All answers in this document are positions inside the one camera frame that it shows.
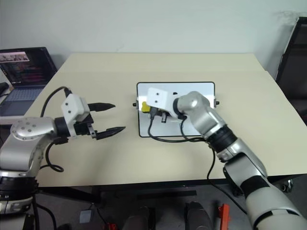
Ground open laptop computer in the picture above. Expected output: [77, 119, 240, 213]
[0, 46, 59, 117]

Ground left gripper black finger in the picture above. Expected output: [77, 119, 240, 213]
[87, 102, 116, 113]
[95, 126, 127, 141]

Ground black object beside laptop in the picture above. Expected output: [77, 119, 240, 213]
[0, 82, 12, 97]

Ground black floor cable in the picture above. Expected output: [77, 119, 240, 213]
[33, 193, 59, 230]

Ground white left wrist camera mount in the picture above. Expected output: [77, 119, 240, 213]
[60, 93, 91, 138]

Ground dark rounded shape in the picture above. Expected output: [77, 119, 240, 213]
[123, 205, 157, 230]

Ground black office chair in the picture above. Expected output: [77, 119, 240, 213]
[275, 16, 307, 116]

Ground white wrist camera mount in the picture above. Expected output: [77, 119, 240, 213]
[146, 87, 178, 118]
[60, 93, 91, 138]

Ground black table frame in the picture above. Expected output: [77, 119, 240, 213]
[35, 173, 307, 205]

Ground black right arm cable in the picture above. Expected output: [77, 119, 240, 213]
[147, 110, 248, 215]

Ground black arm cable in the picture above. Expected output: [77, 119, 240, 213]
[39, 86, 72, 173]
[147, 110, 248, 215]

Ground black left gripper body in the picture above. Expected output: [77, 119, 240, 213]
[73, 114, 98, 140]

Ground small grey box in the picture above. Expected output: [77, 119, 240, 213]
[79, 210, 94, 223]

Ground caster wheel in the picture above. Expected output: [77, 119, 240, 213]
[280, 179, 295, 193]

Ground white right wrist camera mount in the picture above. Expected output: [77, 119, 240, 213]
[146, 87, 178, 118]

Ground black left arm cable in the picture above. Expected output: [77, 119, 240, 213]
[39, 86, 72, 173]

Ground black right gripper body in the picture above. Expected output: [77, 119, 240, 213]
[155, 109, 177, 124]

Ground white tray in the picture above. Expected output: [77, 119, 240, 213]
[131, 81, 220, 138]

